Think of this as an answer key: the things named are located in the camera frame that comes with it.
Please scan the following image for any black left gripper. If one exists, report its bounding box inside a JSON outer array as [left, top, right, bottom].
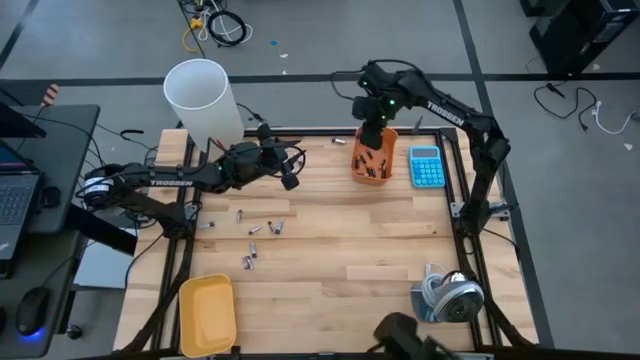
[[249, 122, 307, 192]]

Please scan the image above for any orange plastic bin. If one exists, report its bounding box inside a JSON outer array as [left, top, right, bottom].
[[350, 125, 400, 187]]

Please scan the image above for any blue calculator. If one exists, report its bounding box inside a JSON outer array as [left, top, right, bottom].
[[408, 145, 447, 189]]

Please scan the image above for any white lamp with wooden base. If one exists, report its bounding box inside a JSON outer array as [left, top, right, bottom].
[[163, 58, 246, 154]]

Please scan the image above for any yellow plastic bin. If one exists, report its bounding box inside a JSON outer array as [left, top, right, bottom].
[[178, 272, 238, 359]]

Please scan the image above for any black computer tower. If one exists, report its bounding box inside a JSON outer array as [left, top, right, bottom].
[[528, 8, 606, 77], [574, 0, 640, 59]]

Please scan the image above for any white box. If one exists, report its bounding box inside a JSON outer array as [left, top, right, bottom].
[[72, 238, 140, 292]]

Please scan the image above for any black desk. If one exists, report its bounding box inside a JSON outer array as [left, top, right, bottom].
[[0, 103, 102, 236]]

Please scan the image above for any small black device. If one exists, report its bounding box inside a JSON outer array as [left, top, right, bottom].
[[38, 185, 62, 209]]

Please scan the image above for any orange black striped marker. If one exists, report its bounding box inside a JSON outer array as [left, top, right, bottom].
[[40, 82, 61, 108]]

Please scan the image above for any black laptop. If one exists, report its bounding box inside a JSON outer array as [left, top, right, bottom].
[[0, 139, 42, 280]]

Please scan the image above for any black computer mouse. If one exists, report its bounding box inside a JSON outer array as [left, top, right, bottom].
[[14, 285, 52, 338]]

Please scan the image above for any black aluminium rig frame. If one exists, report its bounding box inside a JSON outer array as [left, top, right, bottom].
[[118, 125, 541, 360]]

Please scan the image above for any black cable coil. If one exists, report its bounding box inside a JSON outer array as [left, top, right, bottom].
[[205, 9, 249, 49]]

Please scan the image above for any yellow cable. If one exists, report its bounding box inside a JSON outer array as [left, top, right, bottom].
[[180, 16, 207, 54]]

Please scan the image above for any black floor cable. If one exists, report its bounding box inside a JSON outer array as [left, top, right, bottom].
[[532, 81, 600, 133]]

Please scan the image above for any black leader arm handle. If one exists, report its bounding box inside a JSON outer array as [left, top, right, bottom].
[[367, 311, 459, 360]]

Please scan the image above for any white floor cable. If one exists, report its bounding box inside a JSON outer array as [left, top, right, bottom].
[[590, 100, 637, 137]]

